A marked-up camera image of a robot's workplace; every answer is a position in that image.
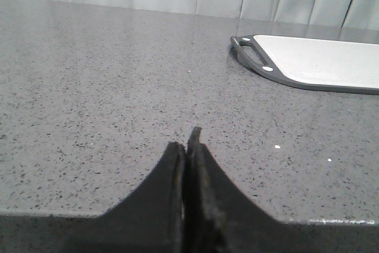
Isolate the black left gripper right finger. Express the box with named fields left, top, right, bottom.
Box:
left=184, top=127, right=378, bottom=252

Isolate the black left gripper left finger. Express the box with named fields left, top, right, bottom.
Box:
left=1, top=143, right=185, bottom=252

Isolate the white cutting board grey rim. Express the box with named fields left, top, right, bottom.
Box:
left=230, top=34, right=378, bottom=95

